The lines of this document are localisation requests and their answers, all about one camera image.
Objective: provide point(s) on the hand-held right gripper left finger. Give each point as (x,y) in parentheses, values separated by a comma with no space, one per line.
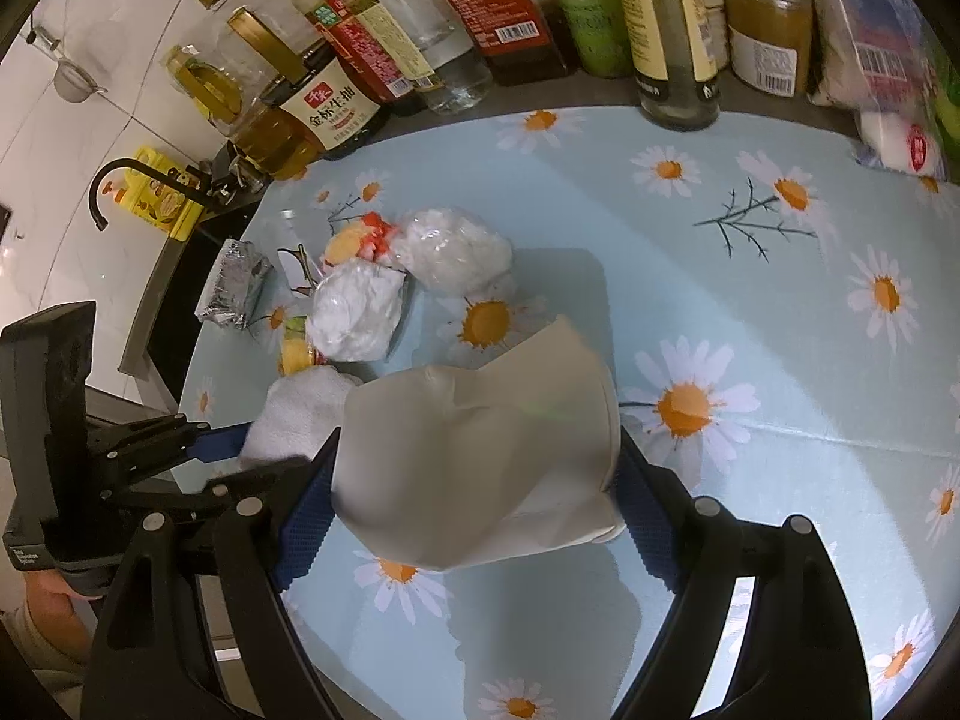
(304,517)

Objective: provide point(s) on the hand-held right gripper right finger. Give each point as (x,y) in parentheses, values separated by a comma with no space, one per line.
(649,517)

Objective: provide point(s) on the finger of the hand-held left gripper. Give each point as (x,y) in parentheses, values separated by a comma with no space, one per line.
(187,439)
(225,481)

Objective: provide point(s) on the white tissue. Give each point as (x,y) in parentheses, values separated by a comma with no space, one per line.
(300,405)

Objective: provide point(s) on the clear printed plastic cup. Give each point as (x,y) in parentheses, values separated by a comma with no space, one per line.
(298,266)

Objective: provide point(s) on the red white wrapper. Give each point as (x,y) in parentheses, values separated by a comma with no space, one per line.
(360,236)

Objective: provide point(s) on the person's left hand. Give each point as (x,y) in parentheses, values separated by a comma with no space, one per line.
(56,604)

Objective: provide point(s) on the black kitchen sink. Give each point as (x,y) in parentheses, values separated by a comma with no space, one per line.
(176,300)

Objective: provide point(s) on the yellow snack wrapper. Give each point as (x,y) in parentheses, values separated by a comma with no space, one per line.
(296,349)

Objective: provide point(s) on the silver foil wrapper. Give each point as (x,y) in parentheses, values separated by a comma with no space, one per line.
(232,285)

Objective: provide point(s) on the white tissue wad in plastic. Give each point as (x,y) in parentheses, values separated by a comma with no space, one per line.
(352,315)

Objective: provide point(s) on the daisy print blue tablecloth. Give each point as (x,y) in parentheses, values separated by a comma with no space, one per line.
(750,300)

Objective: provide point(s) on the yellow sponge packet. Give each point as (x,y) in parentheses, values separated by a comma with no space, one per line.
(154,199)

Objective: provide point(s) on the black kitchen faucet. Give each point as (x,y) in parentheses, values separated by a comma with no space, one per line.
(112,172)

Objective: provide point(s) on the crumpled clear plastic bag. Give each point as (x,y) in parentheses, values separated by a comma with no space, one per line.
(450,255)

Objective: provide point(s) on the clear cooking oil jug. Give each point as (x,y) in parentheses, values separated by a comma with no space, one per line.
(262,136)

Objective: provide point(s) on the metal mesh strainer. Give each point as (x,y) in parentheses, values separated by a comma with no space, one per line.
(75,79)

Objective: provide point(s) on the dark soy sauce jug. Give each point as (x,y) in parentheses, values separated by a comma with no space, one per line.
(330,109)

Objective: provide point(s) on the dark bottle with red label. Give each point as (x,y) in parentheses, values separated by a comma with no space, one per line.
(360,30)

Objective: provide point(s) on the small white red packet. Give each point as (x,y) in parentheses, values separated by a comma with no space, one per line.
(900,142)

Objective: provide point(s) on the clear vinegar bottle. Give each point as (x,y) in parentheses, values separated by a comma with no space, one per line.
(454,67)

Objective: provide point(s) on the beige label glass bottle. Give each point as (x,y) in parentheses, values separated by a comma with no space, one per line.
(675,37)

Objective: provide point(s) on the glass jar with yellow paste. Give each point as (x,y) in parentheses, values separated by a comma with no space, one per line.
(765,30)

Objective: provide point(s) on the green box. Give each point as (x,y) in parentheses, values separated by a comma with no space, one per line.
(946,105)

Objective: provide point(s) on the green label oil bottle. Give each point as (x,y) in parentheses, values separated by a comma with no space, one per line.
(585,7)

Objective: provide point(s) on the gold cap bottle red label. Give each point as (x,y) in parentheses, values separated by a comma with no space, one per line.
(487,7)

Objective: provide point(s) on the clear bag of white powder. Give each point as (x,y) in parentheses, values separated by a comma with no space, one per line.
(877,30)

